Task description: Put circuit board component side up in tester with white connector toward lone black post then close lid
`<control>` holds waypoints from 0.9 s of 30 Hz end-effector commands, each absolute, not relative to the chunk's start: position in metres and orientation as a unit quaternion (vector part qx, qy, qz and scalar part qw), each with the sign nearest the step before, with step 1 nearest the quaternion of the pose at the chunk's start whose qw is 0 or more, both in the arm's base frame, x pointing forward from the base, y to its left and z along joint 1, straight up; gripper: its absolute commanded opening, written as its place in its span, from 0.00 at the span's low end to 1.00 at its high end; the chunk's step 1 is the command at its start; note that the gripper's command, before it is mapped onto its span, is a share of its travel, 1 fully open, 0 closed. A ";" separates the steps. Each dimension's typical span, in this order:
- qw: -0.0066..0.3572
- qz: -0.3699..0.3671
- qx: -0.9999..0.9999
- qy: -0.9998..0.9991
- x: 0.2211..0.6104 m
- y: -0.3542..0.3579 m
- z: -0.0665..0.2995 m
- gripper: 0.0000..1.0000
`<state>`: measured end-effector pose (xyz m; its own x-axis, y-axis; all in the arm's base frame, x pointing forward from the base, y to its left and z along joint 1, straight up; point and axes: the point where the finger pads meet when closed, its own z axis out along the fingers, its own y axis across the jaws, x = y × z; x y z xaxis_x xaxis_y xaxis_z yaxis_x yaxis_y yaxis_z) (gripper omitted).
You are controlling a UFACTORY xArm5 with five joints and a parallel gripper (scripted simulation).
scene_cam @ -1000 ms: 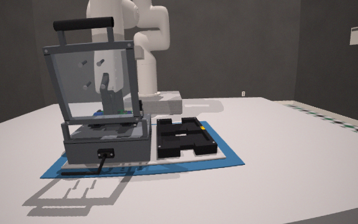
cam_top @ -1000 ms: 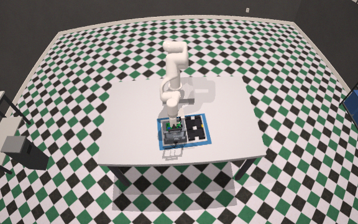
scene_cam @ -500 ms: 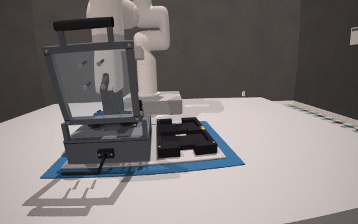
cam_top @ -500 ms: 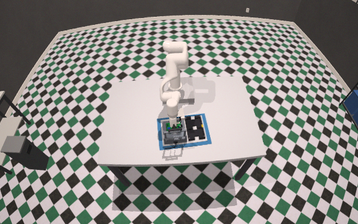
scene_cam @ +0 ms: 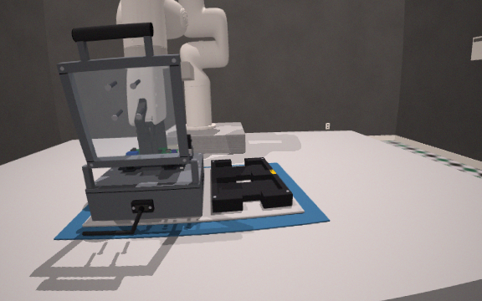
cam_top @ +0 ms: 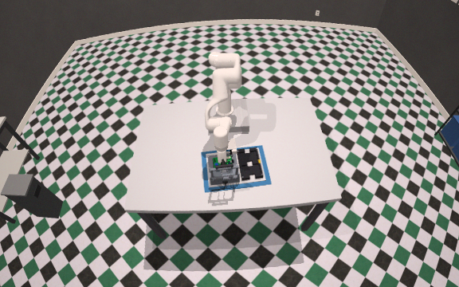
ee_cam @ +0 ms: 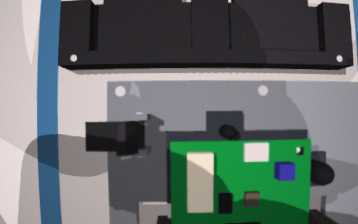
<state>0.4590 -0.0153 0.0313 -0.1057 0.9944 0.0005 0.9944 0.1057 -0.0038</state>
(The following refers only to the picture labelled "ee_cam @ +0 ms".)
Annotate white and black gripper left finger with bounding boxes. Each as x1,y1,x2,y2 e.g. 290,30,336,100
157,216,171,224

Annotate green circuit board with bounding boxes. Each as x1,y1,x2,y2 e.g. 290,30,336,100
170,139,311,224

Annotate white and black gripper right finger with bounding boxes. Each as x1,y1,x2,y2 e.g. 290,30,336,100
308,209,338,224

